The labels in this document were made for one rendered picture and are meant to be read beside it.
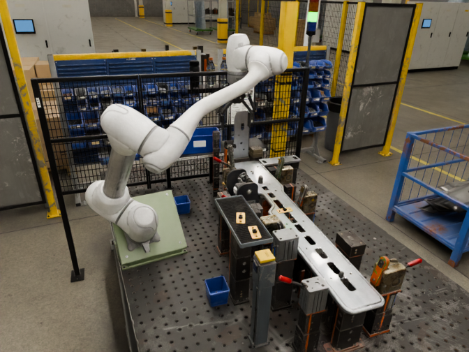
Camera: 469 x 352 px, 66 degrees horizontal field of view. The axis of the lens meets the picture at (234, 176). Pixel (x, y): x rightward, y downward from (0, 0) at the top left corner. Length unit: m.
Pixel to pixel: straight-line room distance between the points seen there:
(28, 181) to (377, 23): 4.17
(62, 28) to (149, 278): 6.91
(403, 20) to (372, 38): 0.49
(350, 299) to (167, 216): 1.11
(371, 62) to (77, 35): 5.78
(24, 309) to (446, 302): 2.67
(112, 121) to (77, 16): 7.02
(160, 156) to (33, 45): 7.19
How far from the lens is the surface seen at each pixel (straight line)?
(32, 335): 2.91
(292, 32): 2.84
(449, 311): 2.10
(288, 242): 1.57
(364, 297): 1.54
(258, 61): 1.53
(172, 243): 2.09
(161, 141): 1.37
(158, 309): 1.84
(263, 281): 1.42
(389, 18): 5.03
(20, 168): 3.91
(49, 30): 8.39
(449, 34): 13.80
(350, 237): 1.79
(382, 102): 5.31
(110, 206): 1.84
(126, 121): 1.39
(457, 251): 3.58
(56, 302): 3.06
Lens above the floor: 2.02
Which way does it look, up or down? 27 degrees down
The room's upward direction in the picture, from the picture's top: 1 degrees clockwise
